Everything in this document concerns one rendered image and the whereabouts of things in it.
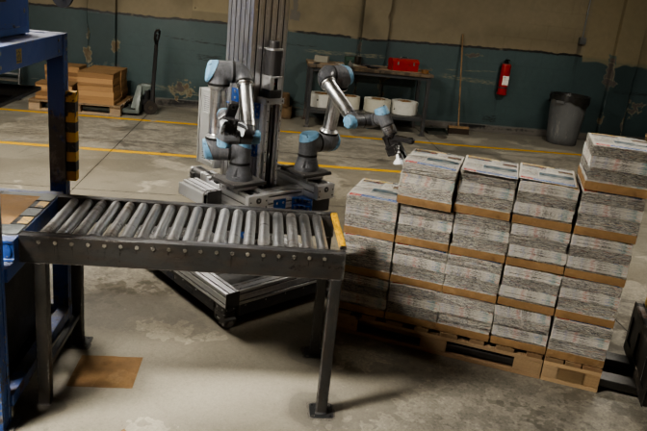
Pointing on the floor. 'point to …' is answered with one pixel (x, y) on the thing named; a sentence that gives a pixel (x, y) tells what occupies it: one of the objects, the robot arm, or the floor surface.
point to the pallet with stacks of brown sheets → (90, 88)
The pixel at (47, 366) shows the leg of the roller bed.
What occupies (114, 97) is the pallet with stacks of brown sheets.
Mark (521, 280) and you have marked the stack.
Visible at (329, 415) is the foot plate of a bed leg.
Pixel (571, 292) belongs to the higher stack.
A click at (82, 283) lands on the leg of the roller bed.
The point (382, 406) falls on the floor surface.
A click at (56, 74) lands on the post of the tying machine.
